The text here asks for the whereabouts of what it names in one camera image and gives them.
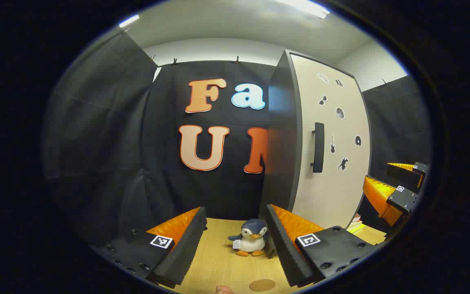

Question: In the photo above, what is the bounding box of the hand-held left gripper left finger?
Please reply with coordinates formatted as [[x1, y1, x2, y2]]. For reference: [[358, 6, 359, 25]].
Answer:
[[90, 206, 208, 288]]

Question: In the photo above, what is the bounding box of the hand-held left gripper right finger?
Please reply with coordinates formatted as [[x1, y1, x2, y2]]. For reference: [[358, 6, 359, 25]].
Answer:
[[264, 203, 376, 288]]

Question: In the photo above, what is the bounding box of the round brown coaster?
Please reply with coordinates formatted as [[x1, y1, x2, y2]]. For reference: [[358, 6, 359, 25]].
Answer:
[[249, 279, 277, 292]]

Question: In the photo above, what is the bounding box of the light grey cabinet door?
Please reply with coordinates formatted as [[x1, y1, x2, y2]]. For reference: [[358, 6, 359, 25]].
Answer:
[[289, 51, 373, 230]]

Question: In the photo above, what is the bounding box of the dark grey cabinet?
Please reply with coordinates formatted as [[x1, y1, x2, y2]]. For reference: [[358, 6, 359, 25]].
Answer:
[[258, 49, 373, 230]]

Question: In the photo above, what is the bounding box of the black cabinet door handle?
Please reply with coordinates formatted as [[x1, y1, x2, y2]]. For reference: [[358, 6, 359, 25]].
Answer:
[[310, 122, 325, 174]]

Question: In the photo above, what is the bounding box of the blue penguin plush toy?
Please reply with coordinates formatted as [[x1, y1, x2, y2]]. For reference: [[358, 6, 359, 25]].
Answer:
[[228, 219, 269, 257]]

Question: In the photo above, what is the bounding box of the stack of books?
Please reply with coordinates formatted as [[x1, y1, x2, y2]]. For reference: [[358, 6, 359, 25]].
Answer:
[[346, 213, 364, 234]]

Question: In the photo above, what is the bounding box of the black backdrop cloth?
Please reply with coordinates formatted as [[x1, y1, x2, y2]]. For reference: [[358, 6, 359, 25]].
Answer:
[[43, 31, 429, 245]]

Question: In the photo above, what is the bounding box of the ceiling light panel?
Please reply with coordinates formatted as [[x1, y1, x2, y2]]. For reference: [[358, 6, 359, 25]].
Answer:
[[276, 0, 331, 19]]

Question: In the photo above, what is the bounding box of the ceiling strip light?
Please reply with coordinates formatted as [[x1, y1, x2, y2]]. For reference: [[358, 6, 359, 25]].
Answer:
[[119, 14, 140, 28]]

